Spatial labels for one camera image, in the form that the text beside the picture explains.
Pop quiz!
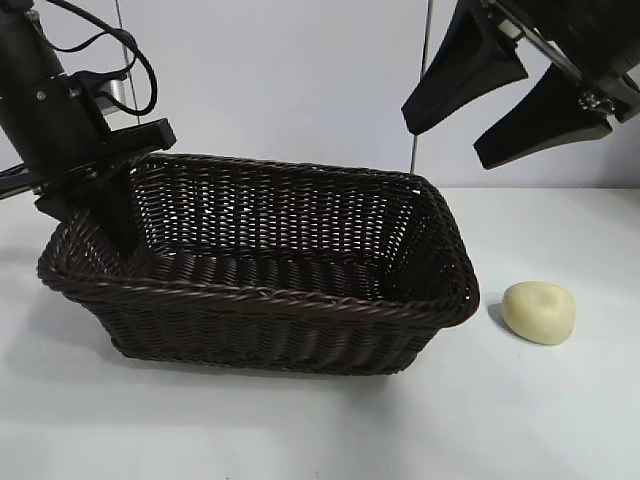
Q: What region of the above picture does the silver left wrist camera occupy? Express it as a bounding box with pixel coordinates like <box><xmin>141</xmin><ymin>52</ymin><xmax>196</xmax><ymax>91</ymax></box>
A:
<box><xmin>97</xmin><ymin>74</ymin><xmax>134</xmax><ymax>116</ymax></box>

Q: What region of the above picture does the pale yellow egg yolk pastry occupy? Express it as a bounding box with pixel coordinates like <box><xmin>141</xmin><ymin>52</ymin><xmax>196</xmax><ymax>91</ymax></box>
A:
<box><xmin>502</xmin><ymin>280</ymin><xmax>577</xmax><ymax>347</ymax></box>

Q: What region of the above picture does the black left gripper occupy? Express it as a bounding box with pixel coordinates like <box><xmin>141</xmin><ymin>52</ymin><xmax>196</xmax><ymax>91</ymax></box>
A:
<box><xmin>0</xmin><ymin>69</ymin><xmax>177</xmax><ymax>254</ymax></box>

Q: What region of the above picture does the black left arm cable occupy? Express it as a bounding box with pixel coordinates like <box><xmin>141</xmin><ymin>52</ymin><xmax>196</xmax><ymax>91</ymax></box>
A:
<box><xmin>47</xmin><ymin>0</ymin><xmax>159</xmax><ymax>119</ymax></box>

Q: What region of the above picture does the dark brown wicker basket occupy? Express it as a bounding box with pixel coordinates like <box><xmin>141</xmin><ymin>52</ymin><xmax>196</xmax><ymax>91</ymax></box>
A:
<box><xmin>36</xmin><ymin>152</ymin><xmax>481</xmax><ymax>376</ymax></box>

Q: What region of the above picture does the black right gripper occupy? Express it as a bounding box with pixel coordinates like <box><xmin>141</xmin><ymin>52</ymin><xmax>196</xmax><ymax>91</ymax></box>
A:
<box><xmin>402</xmin><ymin>0</ymin><xmax>640</xmax><ymax>171</ymax></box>

